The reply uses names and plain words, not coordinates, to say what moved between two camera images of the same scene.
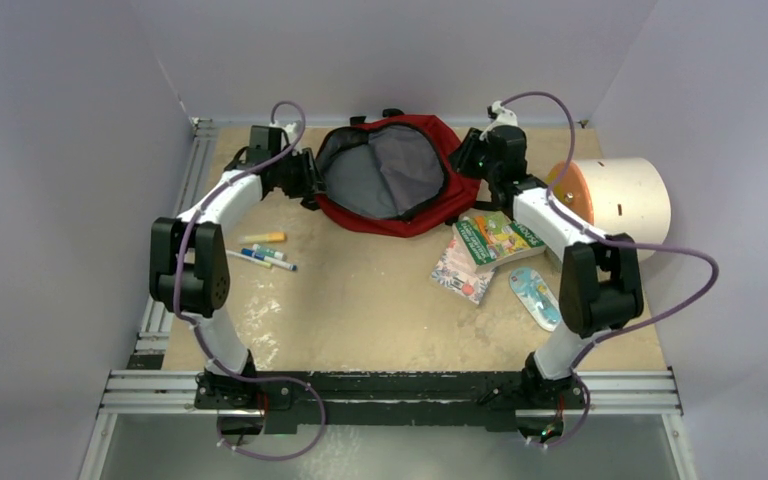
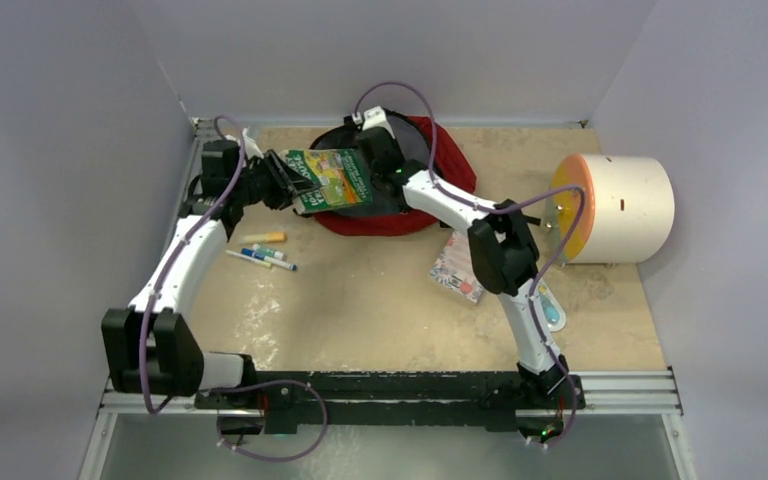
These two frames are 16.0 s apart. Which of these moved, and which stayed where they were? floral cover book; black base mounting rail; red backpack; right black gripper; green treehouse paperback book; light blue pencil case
Moved: green treehouse paperback book; right black gripper
Stayed: black base mounting rail; light blue pencil case; red backpack; floral cover book
